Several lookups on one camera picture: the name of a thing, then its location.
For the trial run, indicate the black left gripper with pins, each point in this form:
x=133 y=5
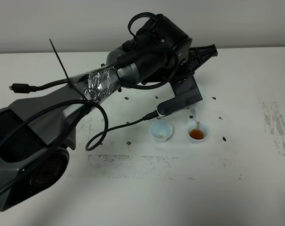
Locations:
x=196 y=58

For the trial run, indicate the loose black cable plug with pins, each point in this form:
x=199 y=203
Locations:
x=25 y=88

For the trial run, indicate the pale blue tea cup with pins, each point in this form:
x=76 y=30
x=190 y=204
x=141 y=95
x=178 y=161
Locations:
x=197 y=132
x=160 y=130

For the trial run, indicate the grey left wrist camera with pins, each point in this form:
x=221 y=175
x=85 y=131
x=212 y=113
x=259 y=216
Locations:
x=186 y=94

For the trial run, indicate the black cable tie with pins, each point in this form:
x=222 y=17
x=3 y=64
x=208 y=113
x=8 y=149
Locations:
x=64 y=70

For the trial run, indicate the left pale blue tea cup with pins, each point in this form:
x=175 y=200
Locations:
x=160 y=130

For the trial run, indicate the pale blue porcelain teapot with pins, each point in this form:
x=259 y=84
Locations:
x=195 y=110

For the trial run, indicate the right pale blue tea cup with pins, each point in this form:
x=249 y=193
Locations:
x=197 y=132

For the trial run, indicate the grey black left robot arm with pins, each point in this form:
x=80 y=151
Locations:
x=35 y=133

